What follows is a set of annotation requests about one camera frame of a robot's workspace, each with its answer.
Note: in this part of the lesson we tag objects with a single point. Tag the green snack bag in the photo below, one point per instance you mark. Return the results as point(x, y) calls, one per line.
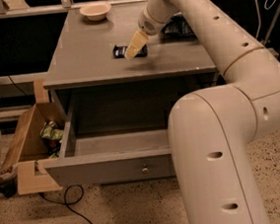
point(51, 131)

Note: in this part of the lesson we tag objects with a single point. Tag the grey wooden cabinet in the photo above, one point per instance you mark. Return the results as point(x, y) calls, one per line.
point(84, 76)

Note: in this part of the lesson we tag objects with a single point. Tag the round metal drawer knob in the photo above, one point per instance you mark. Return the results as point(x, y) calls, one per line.
point(145, 169)

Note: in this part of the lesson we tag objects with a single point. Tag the crumpled blue chip bag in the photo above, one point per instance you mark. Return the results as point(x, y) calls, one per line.
point(177, 26)

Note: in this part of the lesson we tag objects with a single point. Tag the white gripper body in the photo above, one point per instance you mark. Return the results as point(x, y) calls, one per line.
point(146, 23)

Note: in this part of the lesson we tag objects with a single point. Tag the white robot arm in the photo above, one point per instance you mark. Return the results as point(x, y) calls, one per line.
point(210, 129)

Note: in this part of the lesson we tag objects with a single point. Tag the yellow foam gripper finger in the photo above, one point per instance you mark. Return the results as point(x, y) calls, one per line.
point(136, 44)

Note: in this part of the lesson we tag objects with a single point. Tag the grey open top drawer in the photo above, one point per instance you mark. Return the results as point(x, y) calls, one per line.
point(108, 139)

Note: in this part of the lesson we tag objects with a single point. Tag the blueberry rxbar dark wrapper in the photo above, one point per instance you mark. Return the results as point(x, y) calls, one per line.
point(119, 52)

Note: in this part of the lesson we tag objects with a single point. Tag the open cardboard box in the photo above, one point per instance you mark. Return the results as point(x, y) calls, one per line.
point(28, 153)

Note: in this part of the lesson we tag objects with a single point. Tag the cream paper bowl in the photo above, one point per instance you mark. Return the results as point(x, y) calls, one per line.
point(95, 12)

